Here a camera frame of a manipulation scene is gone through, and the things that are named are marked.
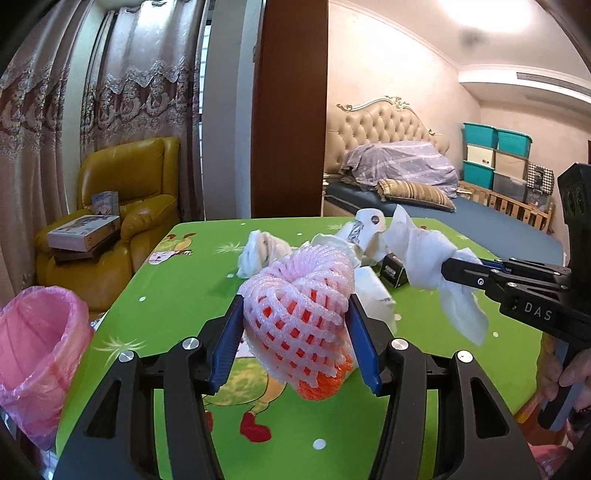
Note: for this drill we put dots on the black carton box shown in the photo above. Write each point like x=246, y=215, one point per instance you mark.
x=393, y=271

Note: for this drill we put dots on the printed paper cup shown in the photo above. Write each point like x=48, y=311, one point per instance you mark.
x=367, y=224

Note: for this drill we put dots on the crumpled white tissue wad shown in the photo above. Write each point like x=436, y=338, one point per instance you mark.
x=258, y=254

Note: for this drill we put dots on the dark flat box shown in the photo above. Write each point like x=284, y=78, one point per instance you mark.
x=94, y=253

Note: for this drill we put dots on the beige tufted headboard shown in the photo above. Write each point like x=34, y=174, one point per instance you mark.
x=383, y=122

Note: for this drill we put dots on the small blue book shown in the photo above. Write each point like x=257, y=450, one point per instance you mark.
x=105, y=203

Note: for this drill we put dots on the white flat box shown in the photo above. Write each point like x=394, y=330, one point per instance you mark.
x=81, y=230

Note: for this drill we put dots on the yellow leather armchair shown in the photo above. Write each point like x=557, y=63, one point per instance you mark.
x=138, y=166

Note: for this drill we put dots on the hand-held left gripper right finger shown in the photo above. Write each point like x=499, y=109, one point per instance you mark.
x=364, y=344

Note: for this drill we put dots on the orange fruit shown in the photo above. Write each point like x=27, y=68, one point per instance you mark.
x=295, y=300

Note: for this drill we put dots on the purple quilt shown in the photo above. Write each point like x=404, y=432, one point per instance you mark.
x=401, y=161

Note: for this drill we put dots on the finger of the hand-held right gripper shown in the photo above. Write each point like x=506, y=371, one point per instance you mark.
x=466, y=273
x=496, y=266

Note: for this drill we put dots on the stack of plastic storage boxes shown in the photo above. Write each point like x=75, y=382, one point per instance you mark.
x=494, y=161

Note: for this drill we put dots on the wooden bed rail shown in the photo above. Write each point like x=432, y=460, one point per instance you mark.
x=508, y=203

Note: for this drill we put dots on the blue mattress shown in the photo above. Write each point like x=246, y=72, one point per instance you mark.
x=498, y=230

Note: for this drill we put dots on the beige lace curtain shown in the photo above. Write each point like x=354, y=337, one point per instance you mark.
x=32, y=138
x=147, y=92

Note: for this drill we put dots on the black and white checked bag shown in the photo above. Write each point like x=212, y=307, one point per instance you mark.
x=540, y=180

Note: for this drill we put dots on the striped pillow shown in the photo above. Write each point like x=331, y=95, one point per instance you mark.
x=415, y=194

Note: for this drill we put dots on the ceiling air vent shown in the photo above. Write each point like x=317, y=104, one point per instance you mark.
x=547, y=79

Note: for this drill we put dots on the pink printed garment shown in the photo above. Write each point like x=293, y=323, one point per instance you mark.
x=549, y=461

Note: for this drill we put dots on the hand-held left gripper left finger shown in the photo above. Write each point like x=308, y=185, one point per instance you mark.
x=226, y=341

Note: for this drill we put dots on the person's right hand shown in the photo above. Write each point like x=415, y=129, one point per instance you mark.
x=581, y=369

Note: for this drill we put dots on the pink trash bin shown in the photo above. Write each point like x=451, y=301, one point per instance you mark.
x=32, y=369

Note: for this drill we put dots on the brown wooden wardrobe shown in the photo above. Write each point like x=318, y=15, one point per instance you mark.
x=288, y=115

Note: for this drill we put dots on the white plastic packet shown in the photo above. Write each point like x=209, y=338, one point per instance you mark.
x=376, y=295

